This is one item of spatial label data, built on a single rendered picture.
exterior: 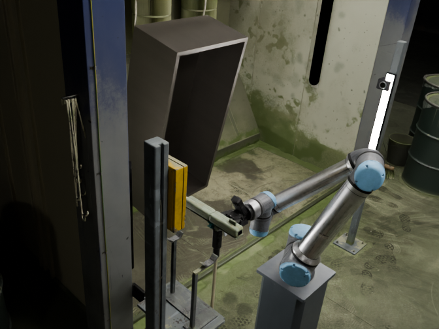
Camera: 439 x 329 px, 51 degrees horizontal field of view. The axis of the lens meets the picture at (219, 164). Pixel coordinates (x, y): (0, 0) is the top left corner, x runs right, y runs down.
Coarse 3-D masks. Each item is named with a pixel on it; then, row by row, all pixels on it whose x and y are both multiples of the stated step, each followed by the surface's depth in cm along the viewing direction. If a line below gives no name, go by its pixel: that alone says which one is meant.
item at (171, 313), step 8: (176, 280) 214; (168, 288) 209; (184, 288) 210; (144, 304) 199; (168, 304) 200; (144, 312) 197; (168, 312) 196; (176, 312) 197; (216, 312) 198; (168, 320) 193; (176, 320) 193; (184, 320) 193; (216, 320) 195; (168, 328) 189; (176, 328) 189; (184, 328) 189; (208, 328) 190
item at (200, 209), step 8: (192, 200) 198; (192, 208) 197; (200, 208) 194; (208, 208) 194; (200, 216) 196; (208, 216) 192; (216, 216) 189; (224, 216) 190; (216, 224) 189; (224, 224) 186; (232, 224) 185; (216, 232) 192; (232, 232) 184; (216, 240) 194; (216, 248) 196
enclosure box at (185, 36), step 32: (160, 32) 256; (192, 32) 267; (224, 32) 278; (160, 64) 251; (192, 64) 313; (224, 64) 300; (128, 96) 279; (160, 96) 260; (192, 96) 329; (224, 96) 309; (128, 128) 290; (160, 128) 269; (192, 128) 340; (192, 160) 352; (192, 192) 338
